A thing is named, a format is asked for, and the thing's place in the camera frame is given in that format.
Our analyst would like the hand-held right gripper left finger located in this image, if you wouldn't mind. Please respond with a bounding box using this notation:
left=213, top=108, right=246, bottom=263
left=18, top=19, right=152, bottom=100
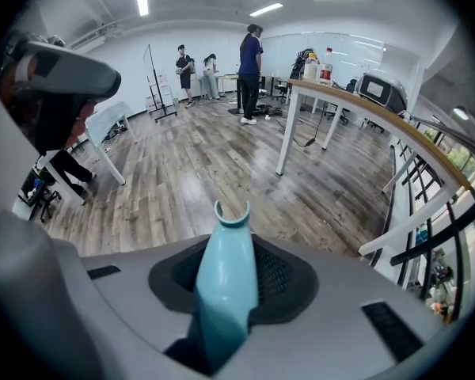
left=81, top=234, right=213, bottom=378

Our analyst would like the white table with cloth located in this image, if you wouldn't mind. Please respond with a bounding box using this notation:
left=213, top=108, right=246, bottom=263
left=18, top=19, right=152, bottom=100
left=84, top=101, right=139, bottom=186

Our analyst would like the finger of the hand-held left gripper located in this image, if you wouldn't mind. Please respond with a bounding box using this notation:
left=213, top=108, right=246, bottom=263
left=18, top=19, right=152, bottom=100
left=0, top=207, right=183, bottom=380
left=0, top=40, right=123, bottom=157

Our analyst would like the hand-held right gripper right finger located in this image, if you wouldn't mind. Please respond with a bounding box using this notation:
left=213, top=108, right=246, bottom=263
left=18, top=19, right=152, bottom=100
left=220, top=233, right=461, bottom=380

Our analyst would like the yellow cap plastic bottle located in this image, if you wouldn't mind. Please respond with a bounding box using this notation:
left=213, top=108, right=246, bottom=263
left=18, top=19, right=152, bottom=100
left=302, top=51, right=321, bottom=82

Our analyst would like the standing desk with wooden top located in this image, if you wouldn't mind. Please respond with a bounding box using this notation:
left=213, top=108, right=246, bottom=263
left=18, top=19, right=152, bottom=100
left=215, top=73, right=243, bottom=115

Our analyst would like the black rolling board stand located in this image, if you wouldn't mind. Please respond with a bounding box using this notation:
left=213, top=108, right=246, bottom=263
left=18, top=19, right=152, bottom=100
left=142, top=44, right=180, bottom=124

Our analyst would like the black power cable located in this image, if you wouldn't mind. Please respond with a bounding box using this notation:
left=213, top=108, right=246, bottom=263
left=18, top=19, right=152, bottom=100
left=274, top=104, right=325, bottom=149

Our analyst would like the black window frame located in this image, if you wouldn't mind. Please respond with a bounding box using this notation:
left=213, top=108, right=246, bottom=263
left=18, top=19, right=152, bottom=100
left=387, top=132, right=475, bottom=326

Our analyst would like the pile of black cables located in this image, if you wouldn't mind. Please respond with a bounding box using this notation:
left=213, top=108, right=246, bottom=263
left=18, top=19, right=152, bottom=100
left=254, top=102, right=287, bottom=118

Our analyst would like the ceiling air vent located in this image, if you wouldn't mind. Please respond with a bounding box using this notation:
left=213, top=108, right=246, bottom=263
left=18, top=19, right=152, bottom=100
left=68, top=21, right=124, bottom=51

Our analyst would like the wooden floor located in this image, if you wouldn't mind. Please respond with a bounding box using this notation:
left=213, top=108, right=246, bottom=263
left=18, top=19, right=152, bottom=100
left=43, top=97, right=397, bottom=259

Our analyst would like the red cap plastic bottle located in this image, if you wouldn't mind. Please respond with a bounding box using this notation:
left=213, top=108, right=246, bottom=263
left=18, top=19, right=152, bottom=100
left=319, top=47, right=335, bottom=87

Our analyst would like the black bag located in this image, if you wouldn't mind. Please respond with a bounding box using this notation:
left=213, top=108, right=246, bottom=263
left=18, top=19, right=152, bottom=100
left=290, top=47, right=316, bottom=81

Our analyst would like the white table with wooden top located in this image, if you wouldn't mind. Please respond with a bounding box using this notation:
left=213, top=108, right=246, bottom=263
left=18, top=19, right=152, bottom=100
left=275, top=78, right=475, bottom=279

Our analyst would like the black office chair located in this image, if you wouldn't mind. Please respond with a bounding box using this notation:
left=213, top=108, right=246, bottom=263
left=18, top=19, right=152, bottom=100
left=274, top=78, right=291, bottom=105
left=325, top=106, right=352, bottom=127
left=18, top=167, right=63, bottom=224

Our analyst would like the white desk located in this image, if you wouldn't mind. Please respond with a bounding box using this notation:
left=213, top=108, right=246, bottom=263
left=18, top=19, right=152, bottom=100
left=34, top=150, right=87, bottom=207

